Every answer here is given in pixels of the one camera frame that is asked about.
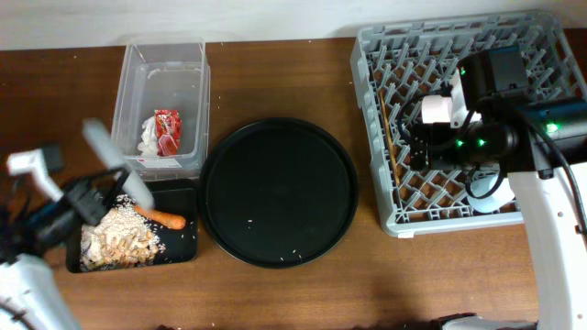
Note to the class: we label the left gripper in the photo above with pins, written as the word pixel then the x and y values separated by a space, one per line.
pixel 77 197

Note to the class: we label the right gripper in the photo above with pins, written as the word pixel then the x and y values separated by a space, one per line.
pixel 437 137

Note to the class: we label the grey plate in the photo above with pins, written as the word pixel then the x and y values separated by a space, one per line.
pixel 99 140

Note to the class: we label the white tissue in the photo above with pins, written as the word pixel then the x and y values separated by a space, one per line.
pixel 148 145

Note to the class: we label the wooden chopstick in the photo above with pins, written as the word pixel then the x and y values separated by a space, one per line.
pixel 388 136

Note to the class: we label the blue plastic cup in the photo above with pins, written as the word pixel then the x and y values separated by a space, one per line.
pixel 502 196

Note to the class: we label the orange carrot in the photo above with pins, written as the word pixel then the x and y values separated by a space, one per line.
pixel 172 221

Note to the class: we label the rice and nut scraps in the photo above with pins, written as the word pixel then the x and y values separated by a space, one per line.
pixel 123 239

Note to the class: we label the red snack wrapper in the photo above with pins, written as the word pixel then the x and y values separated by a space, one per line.
pixel 168 130

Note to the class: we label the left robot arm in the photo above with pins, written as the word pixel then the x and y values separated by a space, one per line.
pixel 30 298

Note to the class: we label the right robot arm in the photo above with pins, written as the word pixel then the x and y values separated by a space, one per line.
pixel 487 116

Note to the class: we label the grey dishwasher rack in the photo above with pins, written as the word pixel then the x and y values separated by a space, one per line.
pixel 409 59

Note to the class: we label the black rectangular tray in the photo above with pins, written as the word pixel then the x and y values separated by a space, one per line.
pixel 176 197

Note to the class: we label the clear plastic storage bin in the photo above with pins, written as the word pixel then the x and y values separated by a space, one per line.
pixel 164 75

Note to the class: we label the round black tray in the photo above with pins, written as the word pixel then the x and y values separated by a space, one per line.
pixel 278 193

